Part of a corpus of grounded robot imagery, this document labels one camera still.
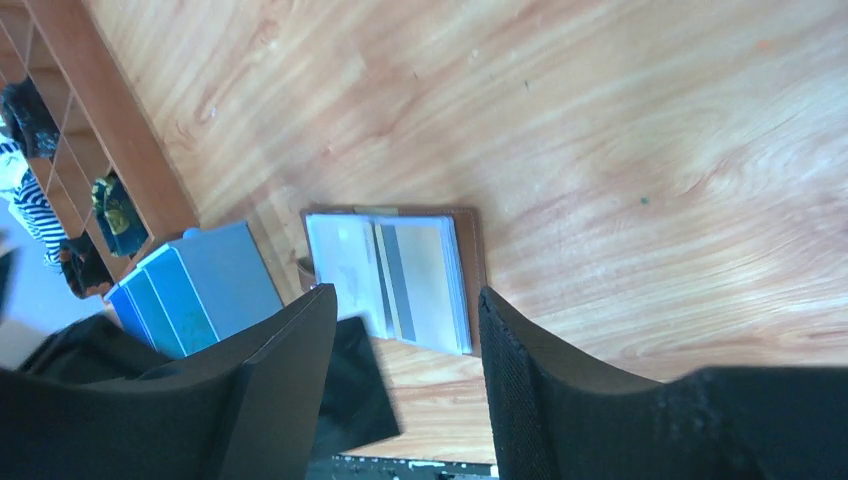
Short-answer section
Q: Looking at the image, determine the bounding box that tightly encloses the striped blue white cloth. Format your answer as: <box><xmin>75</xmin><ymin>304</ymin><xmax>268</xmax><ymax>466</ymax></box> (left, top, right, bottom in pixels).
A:
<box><xmin>1</xmin><ymin>134</ymin><xmax>67</xmax><ymax>273</ymax></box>

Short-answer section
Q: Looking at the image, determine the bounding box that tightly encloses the brown leather card holder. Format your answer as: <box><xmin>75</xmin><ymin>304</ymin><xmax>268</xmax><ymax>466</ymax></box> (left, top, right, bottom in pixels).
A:
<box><xmin>298</xmin><ymin>205</ymin><xmax>487</xmax><ymax>356</ymax></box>

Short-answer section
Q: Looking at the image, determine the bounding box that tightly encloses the blue three-compartment box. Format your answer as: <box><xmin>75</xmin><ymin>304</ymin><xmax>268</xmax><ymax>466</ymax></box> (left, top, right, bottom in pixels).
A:
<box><xmin>105</xmin><ymin>221</ymin><xmax>283</xmax><ymax>359</ymax></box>

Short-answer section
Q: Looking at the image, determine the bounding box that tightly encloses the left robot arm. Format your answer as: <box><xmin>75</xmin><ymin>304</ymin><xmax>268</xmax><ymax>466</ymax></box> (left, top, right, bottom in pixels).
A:
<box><xmin>16</xmin><ymin>314</ymin><xmax>171</xmax><ymax>384</ymax></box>

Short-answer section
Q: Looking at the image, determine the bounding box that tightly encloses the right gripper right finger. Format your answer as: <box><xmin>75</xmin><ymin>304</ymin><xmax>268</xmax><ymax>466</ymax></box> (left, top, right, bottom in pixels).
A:
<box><xmin>479</xmin><ymin>287</ymin><xmax>847</xmax><ymax>479</ymax></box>

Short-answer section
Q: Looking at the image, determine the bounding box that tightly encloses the black card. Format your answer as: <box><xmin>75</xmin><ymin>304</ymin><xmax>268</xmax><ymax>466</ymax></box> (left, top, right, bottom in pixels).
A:
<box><xmin>310</xmin><ymin>317</ymin><xmax>401</xmax><ymax>460</ymax></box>

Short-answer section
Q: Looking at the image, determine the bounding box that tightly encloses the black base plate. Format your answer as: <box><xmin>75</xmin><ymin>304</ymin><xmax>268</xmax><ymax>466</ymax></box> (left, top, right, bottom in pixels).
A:
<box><xmin>305</xmin><ymin>455</ymin><xmax>500</xmax><ymax>480</ymax></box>

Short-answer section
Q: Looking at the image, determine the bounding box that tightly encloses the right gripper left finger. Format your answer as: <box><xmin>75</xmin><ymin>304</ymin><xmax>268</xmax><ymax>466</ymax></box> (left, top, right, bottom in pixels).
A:
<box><xmin>1</xmin><ymin>284</ymin><xmax>337</xmax><ymax>479</ymax></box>

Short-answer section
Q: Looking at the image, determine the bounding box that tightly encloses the brown wooden grid tray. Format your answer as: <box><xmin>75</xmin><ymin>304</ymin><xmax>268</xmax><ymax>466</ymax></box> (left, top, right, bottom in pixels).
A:
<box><xmin>1</xmin><ymin>1</ymin><xmax>197</xmax><ymax>281</ymax></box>

